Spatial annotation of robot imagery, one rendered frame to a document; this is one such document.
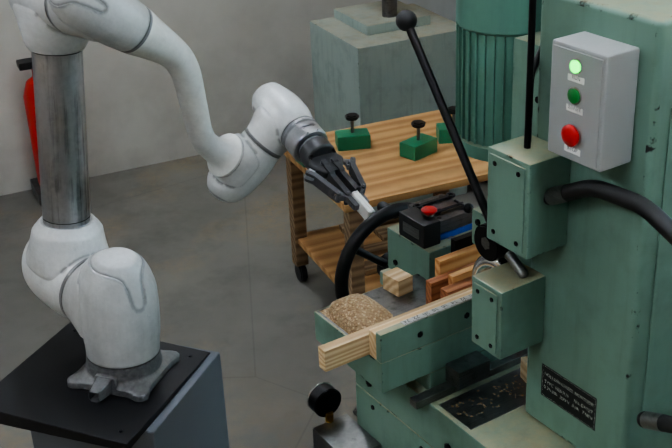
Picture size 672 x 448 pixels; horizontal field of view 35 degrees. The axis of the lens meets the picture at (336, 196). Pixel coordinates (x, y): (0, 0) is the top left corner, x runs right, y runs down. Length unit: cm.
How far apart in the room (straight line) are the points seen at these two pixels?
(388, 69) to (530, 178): 262
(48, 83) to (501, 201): 102
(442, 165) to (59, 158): 152
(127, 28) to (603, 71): 99
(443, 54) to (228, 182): 194
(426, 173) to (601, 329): 181
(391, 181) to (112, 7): 150
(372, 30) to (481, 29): 248
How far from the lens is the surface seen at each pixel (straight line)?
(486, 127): 177
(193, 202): 454
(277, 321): 365
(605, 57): 140
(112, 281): 219
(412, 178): 336
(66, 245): 233
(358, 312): 188
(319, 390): 212
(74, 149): 228
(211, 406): 243
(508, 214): 159
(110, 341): 224
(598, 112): 143
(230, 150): 240
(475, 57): 173
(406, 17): 175
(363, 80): 408
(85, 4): 203
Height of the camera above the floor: 191
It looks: 25 degrees down
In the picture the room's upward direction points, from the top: 3 degrees counter-clockwise
